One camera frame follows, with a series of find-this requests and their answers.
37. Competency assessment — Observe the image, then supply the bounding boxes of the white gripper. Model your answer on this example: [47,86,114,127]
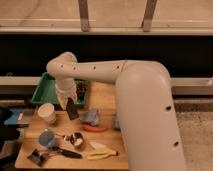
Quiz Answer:
[55,79,77,110]

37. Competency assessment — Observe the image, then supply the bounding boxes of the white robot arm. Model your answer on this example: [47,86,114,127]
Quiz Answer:
[46,52,186,171]

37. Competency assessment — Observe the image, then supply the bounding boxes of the white paper cup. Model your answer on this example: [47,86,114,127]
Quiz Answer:
[37,103,56,124]

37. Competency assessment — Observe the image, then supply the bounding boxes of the metal measuring cup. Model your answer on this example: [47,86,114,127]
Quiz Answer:
[64,132,84,149]

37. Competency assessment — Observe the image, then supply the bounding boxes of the green plastic tray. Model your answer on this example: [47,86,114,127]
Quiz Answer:
[31,72,89,108]

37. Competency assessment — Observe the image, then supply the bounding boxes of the dark red grape bunch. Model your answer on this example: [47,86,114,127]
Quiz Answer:
[77,82,87,100]

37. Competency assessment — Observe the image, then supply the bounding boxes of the crumpled blue grey cloth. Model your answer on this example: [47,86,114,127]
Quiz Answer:
[80,108,99,126]

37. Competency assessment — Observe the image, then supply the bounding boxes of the red flat spatula piece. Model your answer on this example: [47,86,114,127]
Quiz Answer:
[82,124,107,132]

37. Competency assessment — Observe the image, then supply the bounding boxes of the blue book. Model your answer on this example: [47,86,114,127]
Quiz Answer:
[4,109,29,127]

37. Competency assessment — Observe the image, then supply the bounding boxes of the wooden board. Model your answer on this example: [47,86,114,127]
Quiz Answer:
[15,82,129,171]

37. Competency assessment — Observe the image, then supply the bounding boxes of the blue sponge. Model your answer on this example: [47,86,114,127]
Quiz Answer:
[114,114,120,130]

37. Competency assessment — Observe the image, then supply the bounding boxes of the yellow banana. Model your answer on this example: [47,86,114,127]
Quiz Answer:
[87,141,118,160]

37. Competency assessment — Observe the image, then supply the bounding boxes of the black handled tool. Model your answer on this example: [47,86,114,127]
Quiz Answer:
[49,146,82,159]

